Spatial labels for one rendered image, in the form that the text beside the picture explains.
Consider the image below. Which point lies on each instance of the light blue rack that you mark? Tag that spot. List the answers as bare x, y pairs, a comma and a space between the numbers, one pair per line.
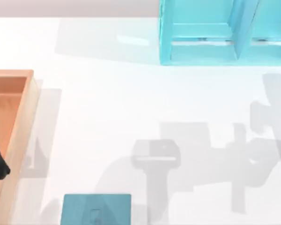
201, 32

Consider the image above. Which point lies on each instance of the teal book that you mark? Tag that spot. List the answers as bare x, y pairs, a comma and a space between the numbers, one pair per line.
84, 208

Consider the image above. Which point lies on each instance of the shallow salmon-coloured box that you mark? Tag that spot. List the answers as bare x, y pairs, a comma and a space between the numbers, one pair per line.
16, 110

